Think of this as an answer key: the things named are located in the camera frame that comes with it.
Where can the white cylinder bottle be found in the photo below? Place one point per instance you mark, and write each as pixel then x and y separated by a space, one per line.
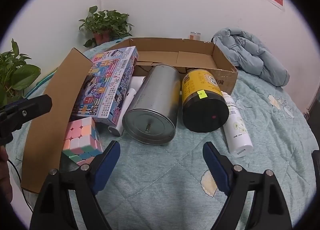
pixel 128 97

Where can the potted green plant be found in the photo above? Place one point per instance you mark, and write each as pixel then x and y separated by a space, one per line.
pixel 105 22
pixel 17 72

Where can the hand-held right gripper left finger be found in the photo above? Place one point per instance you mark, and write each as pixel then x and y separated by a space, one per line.
pixel 107 162

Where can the white spray bottle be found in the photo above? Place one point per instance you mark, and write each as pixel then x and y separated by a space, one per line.
pixel 237 129

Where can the person's left forearm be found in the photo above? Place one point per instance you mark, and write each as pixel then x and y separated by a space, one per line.
pixel 5 177

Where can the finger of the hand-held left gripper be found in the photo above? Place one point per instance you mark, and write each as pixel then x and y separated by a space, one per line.
pixel 32 106

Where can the silver metal can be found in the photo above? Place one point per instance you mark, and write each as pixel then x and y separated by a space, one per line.
pixel 155 94

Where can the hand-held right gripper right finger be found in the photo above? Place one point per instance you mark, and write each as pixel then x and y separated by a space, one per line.
pixel 215 167

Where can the yellow jar with black lid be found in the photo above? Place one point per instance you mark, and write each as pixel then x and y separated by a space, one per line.
pixel 200 87

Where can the colourful board game box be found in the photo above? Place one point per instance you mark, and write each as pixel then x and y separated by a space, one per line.
pixel 107 87

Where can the pastel puzzle cube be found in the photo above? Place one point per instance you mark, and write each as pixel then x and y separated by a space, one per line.
pixel 80 139

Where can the brown cardboard box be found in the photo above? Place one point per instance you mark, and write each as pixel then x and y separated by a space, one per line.
pixel 200 54

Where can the crumpled light blue duvet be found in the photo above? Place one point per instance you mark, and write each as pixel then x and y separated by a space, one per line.
pixel 252 54

